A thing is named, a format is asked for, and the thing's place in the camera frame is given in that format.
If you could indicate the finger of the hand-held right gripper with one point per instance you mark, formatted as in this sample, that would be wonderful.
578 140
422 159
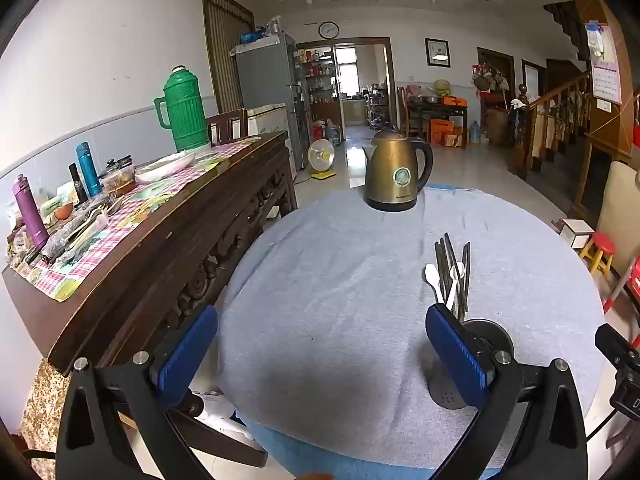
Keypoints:
617 347

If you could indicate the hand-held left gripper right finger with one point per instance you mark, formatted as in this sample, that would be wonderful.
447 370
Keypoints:
455 355

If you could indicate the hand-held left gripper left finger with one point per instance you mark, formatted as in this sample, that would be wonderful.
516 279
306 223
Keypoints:
190 355

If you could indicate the grey metal utensil holder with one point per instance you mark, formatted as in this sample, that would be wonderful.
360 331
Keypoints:
450 394

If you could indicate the white ceramic spoons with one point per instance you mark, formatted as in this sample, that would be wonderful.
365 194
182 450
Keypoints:
454 275

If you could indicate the white plastic spoon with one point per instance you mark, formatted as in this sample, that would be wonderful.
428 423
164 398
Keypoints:
431 274

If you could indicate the metal chopstick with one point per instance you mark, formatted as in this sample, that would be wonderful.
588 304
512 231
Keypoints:
438 255
465 260
469 260
451 255
443 255

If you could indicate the red plastic stool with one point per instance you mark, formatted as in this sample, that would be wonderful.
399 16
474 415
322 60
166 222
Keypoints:
631 280

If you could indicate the carved wooden sideboard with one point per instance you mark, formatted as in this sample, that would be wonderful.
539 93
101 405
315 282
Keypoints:
165 260

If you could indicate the yellow stool with red seat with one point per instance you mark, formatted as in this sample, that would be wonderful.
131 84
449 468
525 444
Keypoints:
598 250

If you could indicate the small white stool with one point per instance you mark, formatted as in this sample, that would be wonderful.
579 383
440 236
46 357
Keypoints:
576 232

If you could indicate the round table with grey cloth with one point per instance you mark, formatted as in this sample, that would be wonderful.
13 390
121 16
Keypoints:
340 285

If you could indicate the beige chair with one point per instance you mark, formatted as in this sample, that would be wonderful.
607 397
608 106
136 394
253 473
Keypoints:
620 210

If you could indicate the checked red table cover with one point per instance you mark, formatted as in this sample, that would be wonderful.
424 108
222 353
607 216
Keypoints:
115 230

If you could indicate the blue cloth under tablecloth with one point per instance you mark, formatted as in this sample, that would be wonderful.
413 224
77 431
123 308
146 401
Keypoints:
300 455

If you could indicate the plastic wrapped bundle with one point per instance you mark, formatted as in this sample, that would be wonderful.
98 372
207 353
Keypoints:
75 235

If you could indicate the clear food jar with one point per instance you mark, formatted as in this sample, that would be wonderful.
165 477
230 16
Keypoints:
120 180

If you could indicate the bronze electric kettle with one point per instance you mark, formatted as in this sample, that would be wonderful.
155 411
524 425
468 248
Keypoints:
395 175

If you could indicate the white plate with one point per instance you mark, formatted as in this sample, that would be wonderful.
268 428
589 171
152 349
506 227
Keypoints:
165 166

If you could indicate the black bottle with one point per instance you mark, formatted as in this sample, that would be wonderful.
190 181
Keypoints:
78 185

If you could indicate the teal bottle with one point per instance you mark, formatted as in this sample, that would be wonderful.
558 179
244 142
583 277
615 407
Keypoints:
89 170

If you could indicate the purple bottle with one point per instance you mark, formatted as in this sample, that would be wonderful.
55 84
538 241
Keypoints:
30 210

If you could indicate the orange carton boxes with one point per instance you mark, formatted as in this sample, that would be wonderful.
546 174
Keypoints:
446 132

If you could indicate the blue water jug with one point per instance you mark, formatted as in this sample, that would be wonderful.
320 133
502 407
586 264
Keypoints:
475 132

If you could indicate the wooden chair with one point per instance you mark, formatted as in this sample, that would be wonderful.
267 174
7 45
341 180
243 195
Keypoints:
227 127

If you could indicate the wooden stair railing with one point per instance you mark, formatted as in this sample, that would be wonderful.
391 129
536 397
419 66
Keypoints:
555 120

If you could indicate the green thermos jug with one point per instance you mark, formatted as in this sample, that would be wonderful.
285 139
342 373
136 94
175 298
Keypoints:
185 110

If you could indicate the white chest freezer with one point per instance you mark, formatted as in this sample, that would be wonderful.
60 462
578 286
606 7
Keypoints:
270 122

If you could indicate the dark wooden side table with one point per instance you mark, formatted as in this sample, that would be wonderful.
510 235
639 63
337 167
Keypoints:
435 109

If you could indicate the grey refrigerator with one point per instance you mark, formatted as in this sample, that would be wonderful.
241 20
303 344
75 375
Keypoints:
265 80

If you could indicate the shelf of bottles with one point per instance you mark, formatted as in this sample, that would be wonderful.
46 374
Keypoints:
316 75

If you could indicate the brown wooden door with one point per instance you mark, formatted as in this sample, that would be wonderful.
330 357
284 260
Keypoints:
227 50

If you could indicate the blue bag on refrigerator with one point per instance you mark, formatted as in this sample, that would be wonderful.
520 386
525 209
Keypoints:
251 37

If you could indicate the wall calendar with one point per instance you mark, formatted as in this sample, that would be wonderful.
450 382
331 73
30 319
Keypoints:
606 70

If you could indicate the framed wall picture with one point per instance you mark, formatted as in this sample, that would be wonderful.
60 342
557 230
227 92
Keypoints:
438 53

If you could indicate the round wall clock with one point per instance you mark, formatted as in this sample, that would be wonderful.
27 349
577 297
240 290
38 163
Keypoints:
328 30

